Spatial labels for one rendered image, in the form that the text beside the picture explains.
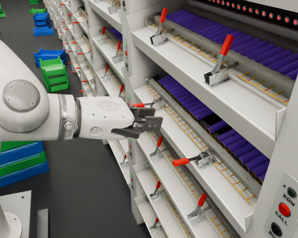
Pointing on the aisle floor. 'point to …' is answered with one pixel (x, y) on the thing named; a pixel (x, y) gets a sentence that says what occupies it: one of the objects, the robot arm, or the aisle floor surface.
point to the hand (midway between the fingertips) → (149, 119)
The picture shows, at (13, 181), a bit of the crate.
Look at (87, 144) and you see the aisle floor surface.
